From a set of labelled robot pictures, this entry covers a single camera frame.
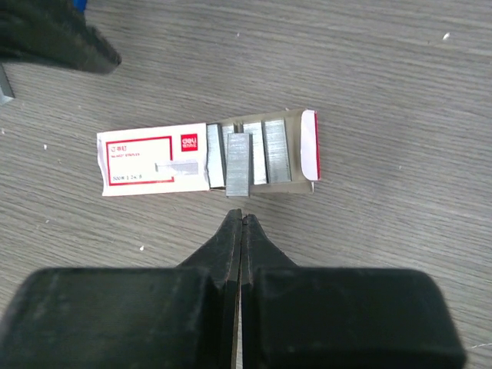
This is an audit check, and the blue black stapler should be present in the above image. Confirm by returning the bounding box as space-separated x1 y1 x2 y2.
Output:
73 0 88 13

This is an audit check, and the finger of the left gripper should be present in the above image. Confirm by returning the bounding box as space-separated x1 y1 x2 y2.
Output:
1 0 121 75

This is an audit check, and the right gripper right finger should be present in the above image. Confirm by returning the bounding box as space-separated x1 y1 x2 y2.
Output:
241 215 467 368

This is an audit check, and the staple strip upper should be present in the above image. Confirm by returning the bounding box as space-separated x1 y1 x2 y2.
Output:
0 65 15 106

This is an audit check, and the staple strip on box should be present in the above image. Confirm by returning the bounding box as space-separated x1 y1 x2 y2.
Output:
225 133 251 198

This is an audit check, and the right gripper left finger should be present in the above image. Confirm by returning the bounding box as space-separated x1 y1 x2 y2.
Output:
1 209 242 368

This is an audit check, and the red white staple box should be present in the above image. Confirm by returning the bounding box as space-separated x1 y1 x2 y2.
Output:
97 108 321 197

